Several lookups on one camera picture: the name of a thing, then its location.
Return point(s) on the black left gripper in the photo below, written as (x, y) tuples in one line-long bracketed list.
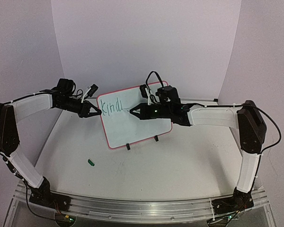
[(85, 109)]

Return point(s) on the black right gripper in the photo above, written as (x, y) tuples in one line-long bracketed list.
[(144, 112)]

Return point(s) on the pink-framed whiteboard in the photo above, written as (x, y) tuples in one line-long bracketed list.
[(121, 127)]

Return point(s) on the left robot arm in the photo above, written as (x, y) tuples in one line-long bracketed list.
[(12, 112)]

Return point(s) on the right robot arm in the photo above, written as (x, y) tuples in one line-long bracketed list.
[(245, 117)]

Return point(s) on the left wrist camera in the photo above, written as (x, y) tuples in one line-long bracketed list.
[(90, 91)]

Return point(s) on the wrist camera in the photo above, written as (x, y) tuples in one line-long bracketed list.
[(146, 93), (90, 91)]

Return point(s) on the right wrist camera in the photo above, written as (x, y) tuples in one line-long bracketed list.
[(146, 93)]

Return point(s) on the aluminium front rail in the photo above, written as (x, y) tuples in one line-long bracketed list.
[(77, 211)]

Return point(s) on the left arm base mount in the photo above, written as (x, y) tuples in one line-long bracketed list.
[(44, 197)]

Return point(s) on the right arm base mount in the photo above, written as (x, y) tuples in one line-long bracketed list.
[(239, 201)]

